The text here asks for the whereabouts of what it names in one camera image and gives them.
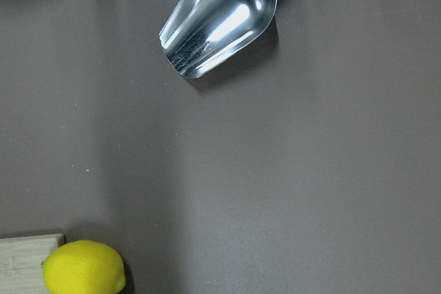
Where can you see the metal scoop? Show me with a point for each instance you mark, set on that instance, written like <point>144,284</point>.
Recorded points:
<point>199,35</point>

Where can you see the yellow lemon lower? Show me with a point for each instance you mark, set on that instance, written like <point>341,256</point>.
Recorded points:
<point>84,266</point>

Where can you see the bamboo cutting board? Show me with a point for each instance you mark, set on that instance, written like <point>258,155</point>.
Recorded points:
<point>21,262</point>

